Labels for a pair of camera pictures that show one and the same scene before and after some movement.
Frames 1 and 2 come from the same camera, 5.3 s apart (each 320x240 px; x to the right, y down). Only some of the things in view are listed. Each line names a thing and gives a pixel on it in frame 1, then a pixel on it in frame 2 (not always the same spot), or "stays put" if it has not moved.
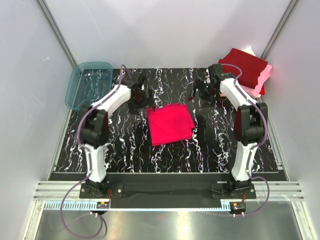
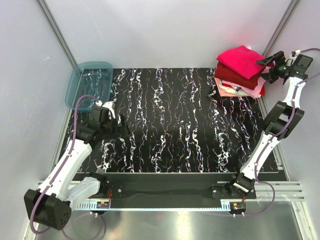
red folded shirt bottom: (262, 91) stays put
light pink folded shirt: (254, 93) stays put
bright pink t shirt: (169, 123) to (242, 60)
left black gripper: (147, 103) to (123, 129)
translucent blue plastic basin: (90, 81) stays put
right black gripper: (199, 85) to (271, 78)
